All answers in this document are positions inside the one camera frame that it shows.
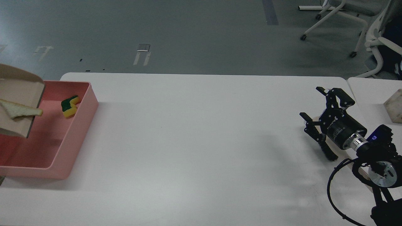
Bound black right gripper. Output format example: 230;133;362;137
300;86;367;150

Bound yellow green sponge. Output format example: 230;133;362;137
61;95;81;118

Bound beige plastic dustpan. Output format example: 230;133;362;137
0;64;46;138

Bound toast bread slice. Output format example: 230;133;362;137
0;99;43;119

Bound beige hand brush black bristles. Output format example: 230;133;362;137
313;116;370;180

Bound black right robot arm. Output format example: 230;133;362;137
300;86;402;226

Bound pink plastic bin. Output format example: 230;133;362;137
0;80;99;179

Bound beige block on side table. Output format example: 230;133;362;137
383;89;402;124

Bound white chair right edge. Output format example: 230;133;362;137
356;0;401;80

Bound white office chair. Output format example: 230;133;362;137
300;0;385;58

